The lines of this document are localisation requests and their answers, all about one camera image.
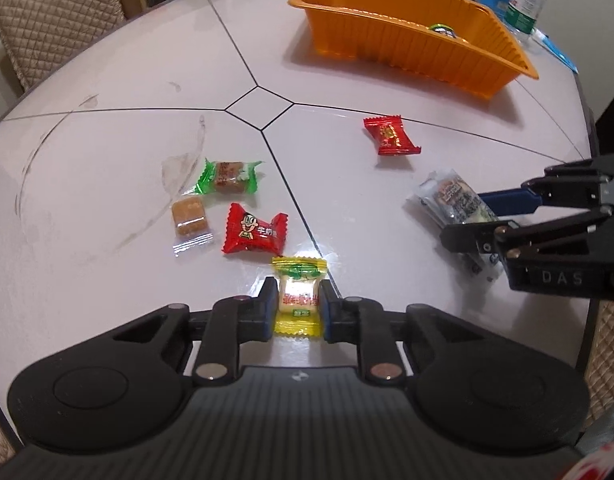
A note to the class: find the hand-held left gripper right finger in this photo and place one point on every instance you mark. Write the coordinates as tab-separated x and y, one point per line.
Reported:
333	317

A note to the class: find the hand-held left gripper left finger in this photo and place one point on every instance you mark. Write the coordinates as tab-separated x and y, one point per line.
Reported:
259	315

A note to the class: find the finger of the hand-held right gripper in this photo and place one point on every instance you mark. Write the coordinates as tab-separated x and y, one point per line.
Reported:
507	202
467	237

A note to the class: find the yellow candy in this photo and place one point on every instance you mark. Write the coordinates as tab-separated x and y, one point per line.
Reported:
297	295

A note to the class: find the grey clear snack packet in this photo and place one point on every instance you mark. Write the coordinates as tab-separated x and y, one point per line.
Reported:
452	195

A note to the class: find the small red cartoon candy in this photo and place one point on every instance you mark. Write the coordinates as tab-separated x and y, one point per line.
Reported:
254	230

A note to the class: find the brown candy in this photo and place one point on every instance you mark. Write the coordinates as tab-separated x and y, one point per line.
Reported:
189	216

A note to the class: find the red snack packet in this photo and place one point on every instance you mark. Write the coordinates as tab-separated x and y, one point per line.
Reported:
391	135

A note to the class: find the green candy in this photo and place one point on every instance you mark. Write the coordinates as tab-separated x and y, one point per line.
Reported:
229	177

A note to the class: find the green sausage snack packet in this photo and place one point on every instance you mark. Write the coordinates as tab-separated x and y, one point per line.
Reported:
443	30

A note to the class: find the orange plastic tray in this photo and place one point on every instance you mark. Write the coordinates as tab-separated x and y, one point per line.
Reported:
387	35

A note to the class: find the blue white toothpaste tube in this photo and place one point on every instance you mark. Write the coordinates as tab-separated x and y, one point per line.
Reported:
557	50

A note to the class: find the red white cloth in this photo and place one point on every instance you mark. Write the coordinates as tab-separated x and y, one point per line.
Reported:
602	465

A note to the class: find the clear water bottle green label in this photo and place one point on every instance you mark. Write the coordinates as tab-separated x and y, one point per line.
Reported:
527	2

